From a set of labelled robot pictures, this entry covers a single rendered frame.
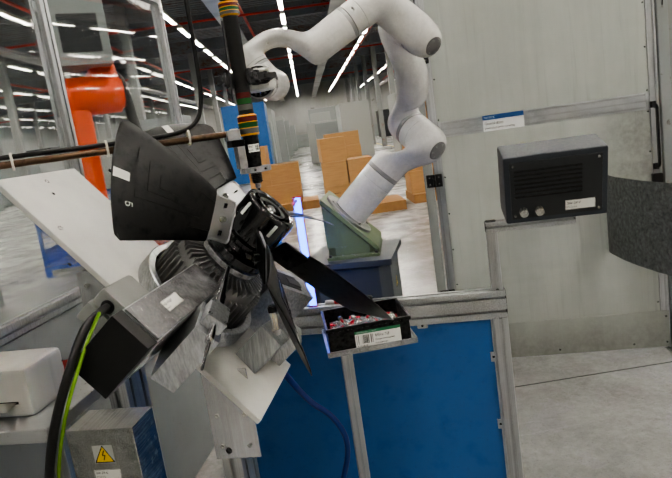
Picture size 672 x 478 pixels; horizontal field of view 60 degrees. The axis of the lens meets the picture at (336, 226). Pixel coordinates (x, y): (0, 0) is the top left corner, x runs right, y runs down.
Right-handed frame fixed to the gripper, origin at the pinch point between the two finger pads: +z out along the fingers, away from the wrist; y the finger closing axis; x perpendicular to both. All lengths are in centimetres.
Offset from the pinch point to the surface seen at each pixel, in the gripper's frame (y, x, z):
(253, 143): -1.2, -14.5, 1.6
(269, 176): 249, -82, -891
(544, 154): -68, -28, -29
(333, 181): 110, -93, -746
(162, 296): 8, -38, 37
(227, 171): 5.5, -19.8, 2.3
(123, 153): 11.6, -12.9, 34.4
